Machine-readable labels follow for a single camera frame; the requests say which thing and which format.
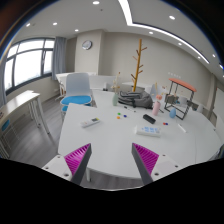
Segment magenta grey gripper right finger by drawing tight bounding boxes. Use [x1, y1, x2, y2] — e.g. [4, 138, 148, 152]
[132, 143, 159, 185]

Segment round wall clock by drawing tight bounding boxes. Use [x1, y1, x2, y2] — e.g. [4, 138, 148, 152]
[82, 40, 93, 50]

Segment pink cylindrical bottle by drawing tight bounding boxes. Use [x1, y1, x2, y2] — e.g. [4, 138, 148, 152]
[152, 101, 161, 116]

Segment light blue egg object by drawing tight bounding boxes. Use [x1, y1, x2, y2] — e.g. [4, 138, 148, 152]
[169, 108, 176, 118]

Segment white power strip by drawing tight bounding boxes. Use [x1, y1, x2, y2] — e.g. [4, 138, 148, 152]
[136, 126, 161, 137]

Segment window with dark frame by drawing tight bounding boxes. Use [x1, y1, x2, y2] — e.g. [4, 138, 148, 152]
[4, 38, 55, 94]

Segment white remote control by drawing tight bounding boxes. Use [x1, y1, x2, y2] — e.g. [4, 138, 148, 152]
[80, 118, 100, 128]

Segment white side desk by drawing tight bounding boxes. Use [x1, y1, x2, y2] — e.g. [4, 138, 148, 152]
[0, 89, 51, 158]

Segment wooden coat tree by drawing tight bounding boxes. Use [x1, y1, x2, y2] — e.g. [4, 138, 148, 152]
[131, 38, 147, 92]

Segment white marker pen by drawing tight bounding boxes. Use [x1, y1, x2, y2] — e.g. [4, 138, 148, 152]
[178, 124, 187, 133]

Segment black rack orange top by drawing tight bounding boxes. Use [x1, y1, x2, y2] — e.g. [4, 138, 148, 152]
[164, 78, 196, 120]

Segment white chair blue cushion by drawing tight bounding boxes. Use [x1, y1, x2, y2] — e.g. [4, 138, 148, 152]
[60, 73, 92, 115]

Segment pale green vase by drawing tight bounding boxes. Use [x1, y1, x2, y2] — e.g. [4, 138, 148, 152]
[112, 93, 118, 106]

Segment black rectangular charger block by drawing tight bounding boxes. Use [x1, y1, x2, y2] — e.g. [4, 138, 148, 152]
[143, 114, 156, 124]

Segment grey curtain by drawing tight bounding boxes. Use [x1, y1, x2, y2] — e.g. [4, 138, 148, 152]
[52, 37, 66, 80]

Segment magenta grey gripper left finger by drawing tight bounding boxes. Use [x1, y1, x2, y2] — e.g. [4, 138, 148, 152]
[64, 144, 92, 185]

